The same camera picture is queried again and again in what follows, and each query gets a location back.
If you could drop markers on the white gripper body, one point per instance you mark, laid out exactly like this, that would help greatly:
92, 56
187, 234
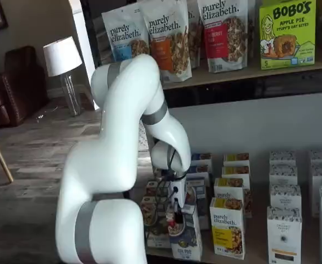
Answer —
180, 192

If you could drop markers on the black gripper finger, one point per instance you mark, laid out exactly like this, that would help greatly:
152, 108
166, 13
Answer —
179, 217

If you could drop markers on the blue and white cereal box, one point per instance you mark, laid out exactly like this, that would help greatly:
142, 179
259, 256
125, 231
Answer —
202, 158
202, 171
186, 242
200, 184

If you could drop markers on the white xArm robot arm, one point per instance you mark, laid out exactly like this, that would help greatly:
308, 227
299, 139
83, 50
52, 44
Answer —
108, 151

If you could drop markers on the green and white cereal box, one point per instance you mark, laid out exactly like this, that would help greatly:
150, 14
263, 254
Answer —
151, 188
155, 239

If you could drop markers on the yellow purely elizabeth box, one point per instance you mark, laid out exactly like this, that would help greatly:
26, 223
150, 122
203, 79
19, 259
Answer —
236, 171
229, 188
226, 233
236, 158

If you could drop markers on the green Bobo's apple pie box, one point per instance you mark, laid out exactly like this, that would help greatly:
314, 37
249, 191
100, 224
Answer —
287, 35

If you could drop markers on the beige woven rug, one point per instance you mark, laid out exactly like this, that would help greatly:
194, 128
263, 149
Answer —
143, 137

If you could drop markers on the orange label granola pouch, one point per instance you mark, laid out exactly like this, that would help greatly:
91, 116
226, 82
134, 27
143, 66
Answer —
166, 41
195, 33

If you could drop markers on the red label granola pouch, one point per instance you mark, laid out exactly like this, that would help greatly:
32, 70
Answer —
221, 41

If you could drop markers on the blue label granola pouch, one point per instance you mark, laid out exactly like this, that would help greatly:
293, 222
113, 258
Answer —
122, 35

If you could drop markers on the white shade table lamp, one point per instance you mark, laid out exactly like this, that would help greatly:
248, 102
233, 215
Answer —
61, 55

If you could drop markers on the brown leather armchair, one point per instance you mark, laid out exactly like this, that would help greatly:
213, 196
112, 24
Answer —
20, 90

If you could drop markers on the wooden shelf with black frame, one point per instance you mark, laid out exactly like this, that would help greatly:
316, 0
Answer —
246, 88

